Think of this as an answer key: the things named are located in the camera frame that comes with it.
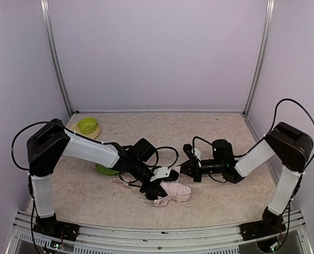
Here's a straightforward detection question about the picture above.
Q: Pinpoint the pink and black umbrella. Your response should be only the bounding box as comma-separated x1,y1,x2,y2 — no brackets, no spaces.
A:
112,166,192,207

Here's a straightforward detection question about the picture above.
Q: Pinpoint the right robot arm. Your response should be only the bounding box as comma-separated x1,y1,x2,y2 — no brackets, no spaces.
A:
180,122,313,220

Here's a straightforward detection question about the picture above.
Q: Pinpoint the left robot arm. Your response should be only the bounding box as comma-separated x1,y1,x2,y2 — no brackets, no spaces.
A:
26,119,167,219

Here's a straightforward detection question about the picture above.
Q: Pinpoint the green plate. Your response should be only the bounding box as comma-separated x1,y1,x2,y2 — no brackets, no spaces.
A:
95,164,119,176

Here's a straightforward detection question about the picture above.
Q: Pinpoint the green bowl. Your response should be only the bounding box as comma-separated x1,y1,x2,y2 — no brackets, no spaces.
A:
77,117,97,134

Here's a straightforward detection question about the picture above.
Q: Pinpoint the beige plate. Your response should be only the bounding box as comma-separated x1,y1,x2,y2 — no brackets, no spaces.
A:
70,123,101,139

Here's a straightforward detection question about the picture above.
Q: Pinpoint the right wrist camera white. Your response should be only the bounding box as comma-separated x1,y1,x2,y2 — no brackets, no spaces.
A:
183,143,201,162

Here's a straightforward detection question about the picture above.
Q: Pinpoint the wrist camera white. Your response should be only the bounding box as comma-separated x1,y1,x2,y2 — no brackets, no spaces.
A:
150,167,180,182
183,143,201,162

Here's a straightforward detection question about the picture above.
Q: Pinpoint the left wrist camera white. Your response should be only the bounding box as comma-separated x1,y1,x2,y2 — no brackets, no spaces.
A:
150,167,180,182

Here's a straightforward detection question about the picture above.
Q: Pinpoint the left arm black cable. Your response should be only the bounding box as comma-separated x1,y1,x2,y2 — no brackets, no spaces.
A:
10,121,179,183

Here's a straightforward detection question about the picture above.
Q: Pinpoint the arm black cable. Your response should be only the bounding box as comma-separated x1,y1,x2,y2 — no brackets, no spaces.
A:
192,98,314,170
10,121,179,183

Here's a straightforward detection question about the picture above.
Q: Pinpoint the front aluminium rail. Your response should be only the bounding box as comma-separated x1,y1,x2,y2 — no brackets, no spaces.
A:
5,208,313,254

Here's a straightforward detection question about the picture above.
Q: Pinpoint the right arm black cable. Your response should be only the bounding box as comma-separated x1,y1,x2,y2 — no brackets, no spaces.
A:
192,98,314,170

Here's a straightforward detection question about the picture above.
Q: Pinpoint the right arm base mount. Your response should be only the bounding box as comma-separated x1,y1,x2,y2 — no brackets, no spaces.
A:
239,220,286,241

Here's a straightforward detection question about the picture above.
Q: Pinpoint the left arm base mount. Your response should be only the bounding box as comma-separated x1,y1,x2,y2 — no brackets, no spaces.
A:
33,221,79,242

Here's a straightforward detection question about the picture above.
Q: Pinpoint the right aluminium corner post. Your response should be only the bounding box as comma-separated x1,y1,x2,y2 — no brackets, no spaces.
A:
243,0,275,116

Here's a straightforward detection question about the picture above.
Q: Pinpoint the aluminium corner post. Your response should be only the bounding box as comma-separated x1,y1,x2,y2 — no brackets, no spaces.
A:
40,0,74,117
243,0,275,116

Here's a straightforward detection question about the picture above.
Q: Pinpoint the left aluminium corner post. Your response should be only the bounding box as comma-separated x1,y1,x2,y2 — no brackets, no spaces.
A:
40,0,74,117

